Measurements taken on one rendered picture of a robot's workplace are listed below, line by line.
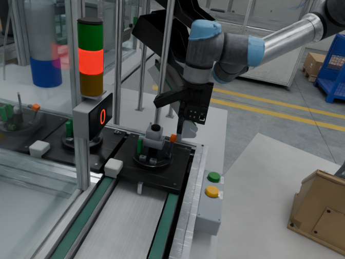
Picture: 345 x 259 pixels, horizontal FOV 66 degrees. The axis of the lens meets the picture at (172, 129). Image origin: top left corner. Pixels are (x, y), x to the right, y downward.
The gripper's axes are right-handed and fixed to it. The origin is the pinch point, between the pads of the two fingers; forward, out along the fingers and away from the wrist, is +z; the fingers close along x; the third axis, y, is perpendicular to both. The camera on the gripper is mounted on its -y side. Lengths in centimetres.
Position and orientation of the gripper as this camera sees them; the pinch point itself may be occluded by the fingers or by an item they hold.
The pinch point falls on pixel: (178, 138)
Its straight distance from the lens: 84.4
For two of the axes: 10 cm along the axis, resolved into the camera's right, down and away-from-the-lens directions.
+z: -1.3, 8.5, 5.1
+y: 9.7, 2.2, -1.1
